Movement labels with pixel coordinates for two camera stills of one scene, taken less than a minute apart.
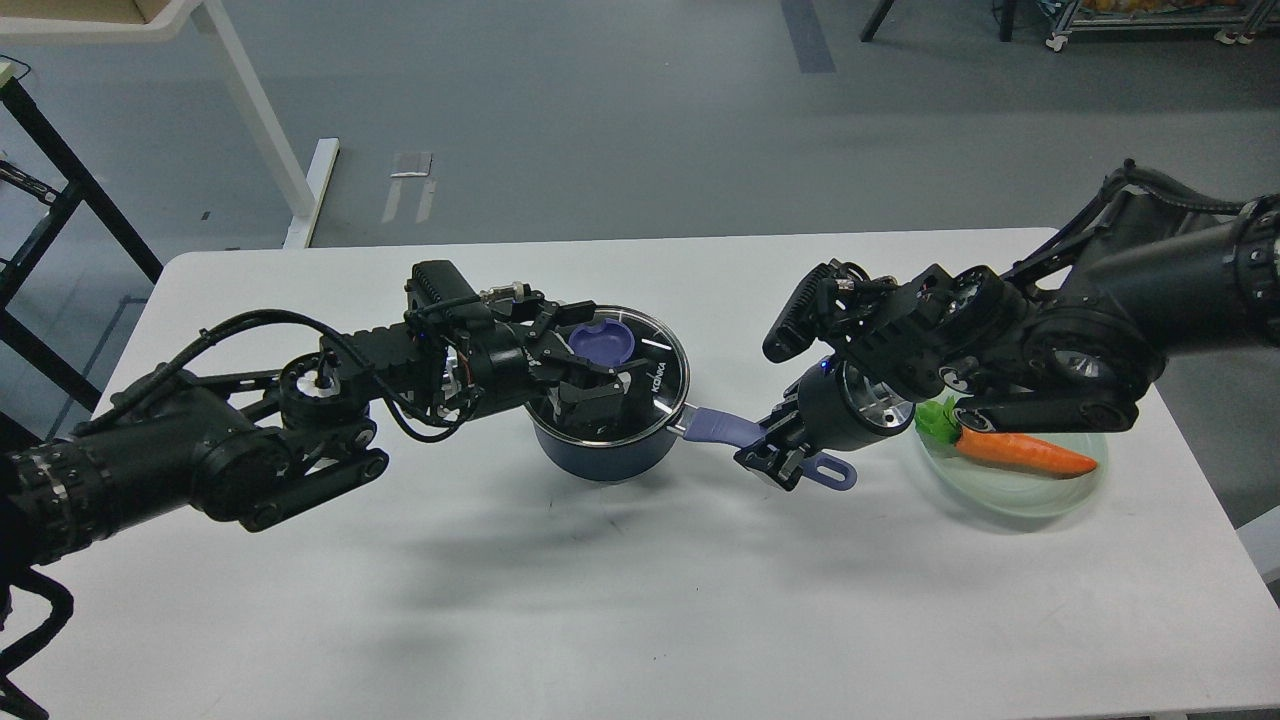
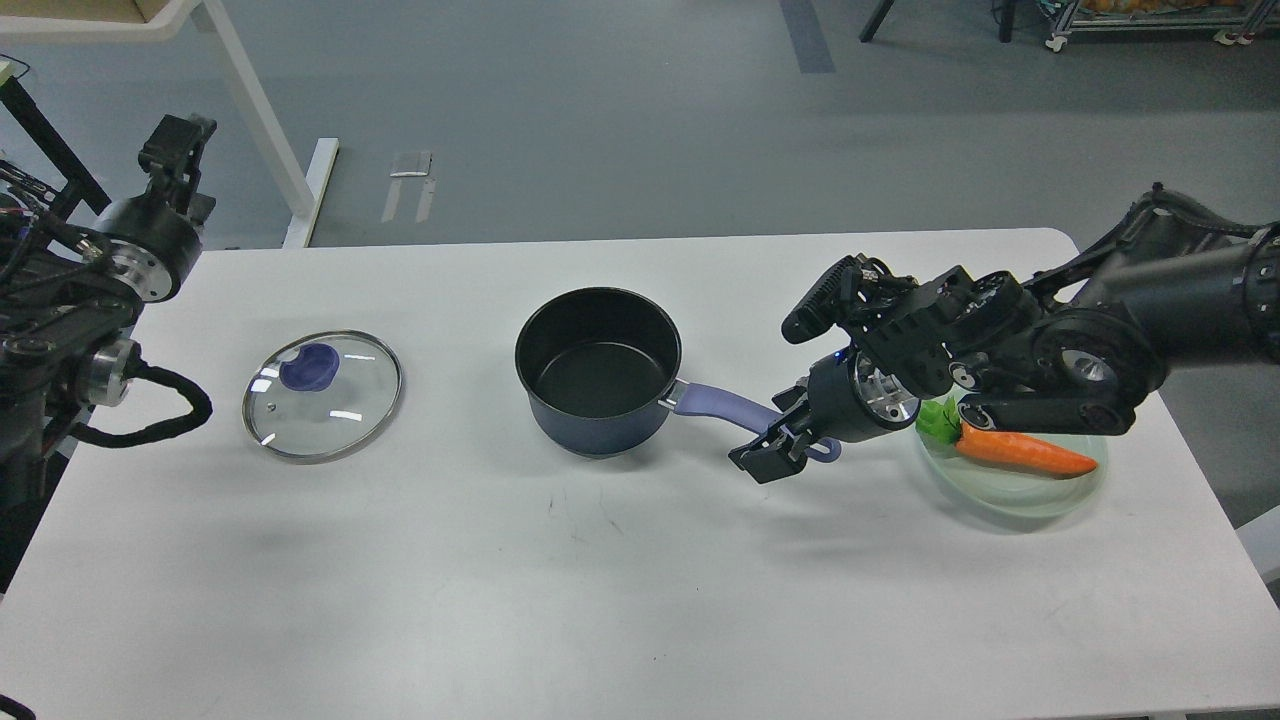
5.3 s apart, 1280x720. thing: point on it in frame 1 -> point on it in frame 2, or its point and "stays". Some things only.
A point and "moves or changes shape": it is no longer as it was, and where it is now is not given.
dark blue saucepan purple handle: x=714 y=424 -> x=601 y=369
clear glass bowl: x=1014 y=492 stays
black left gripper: x=497 y=349 -> x=151 y=246
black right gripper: x=837 y=407 stays
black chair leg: x=1008 y=8 stays
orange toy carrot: x=1014 y=452 stays
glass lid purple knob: x=613 y=342 moves or changes shape
